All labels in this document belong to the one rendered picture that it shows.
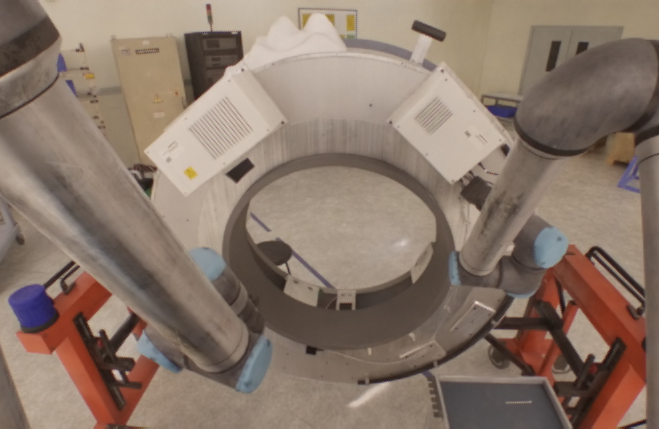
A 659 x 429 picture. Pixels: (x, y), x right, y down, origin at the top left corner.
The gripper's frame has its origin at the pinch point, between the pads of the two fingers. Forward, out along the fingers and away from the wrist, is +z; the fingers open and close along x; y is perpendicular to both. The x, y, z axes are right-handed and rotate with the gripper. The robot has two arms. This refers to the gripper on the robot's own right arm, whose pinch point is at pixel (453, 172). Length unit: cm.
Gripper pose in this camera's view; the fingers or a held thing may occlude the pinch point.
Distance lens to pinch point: 111.0
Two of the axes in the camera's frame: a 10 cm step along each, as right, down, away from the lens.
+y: 6.6, 4.3, 6.2
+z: -3.5, -5.5, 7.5
